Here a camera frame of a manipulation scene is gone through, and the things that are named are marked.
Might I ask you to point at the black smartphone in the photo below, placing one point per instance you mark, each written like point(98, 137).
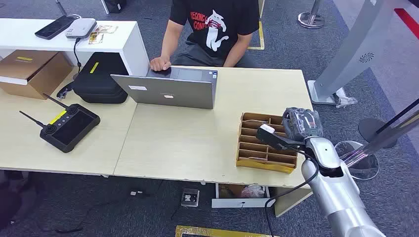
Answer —
point(55, 27)

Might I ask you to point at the black slanted pole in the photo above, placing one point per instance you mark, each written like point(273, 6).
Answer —
point(397, 116)

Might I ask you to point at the grey floor socket box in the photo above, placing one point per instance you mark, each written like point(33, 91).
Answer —
point(190, 198)

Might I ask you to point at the cardboard compartment organizer tray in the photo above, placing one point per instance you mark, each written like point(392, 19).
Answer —
point(262, 153)

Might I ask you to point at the white bench shelf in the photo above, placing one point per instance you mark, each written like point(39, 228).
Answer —
point(131, 42)

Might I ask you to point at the grey laptop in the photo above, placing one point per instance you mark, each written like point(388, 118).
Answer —
point(170, 90)

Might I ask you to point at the black zippered carrying case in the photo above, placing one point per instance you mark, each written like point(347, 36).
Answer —
point(98, 78)

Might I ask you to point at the black round stanchion base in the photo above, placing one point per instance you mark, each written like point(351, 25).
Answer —
point(371, 129)

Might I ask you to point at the person's right forearm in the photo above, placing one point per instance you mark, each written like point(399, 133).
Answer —
point(170, 39)

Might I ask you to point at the brown cardboard box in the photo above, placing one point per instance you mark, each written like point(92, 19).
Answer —
point(32, 72)

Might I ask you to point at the chrome stanchion base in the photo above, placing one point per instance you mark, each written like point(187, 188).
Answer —
point(311, 19)

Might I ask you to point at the small printed card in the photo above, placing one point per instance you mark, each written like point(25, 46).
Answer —
point(106, 29)
point(96, 38)

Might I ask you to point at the person's left forearm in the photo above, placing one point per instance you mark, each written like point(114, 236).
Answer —
point(237, 50)

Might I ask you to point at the clear round stand base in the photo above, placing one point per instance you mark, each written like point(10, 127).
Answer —
point(366, 166)

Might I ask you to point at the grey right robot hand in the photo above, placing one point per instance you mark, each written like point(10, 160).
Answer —
point(302, 124)

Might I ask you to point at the white open box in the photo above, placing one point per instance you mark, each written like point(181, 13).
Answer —
point(240, 198)

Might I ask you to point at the silver slanted rail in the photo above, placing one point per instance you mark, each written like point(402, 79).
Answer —
point(389, 137)

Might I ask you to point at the clear plastic wrap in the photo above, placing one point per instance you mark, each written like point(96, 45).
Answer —
point(345, 99)

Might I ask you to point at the person's right hand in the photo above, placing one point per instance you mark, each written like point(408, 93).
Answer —
point(160, 63)

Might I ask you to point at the white flat device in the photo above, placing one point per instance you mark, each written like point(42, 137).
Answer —
point(80, 28)

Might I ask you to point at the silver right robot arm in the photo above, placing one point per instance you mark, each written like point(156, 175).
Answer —
point(337, 189)

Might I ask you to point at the yellow floor tape strip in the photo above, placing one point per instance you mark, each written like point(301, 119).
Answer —
point(209, 232)

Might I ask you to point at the silver gate post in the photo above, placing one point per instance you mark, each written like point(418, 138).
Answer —
point(356, 52)

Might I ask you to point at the yellow floor tape corner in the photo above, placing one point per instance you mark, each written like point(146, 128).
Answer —
point(261, 36)

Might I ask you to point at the person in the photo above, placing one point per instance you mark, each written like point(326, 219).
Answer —
point(226, 23)

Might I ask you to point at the black remote controller with antennas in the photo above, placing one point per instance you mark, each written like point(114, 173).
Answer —
point(70, 127)

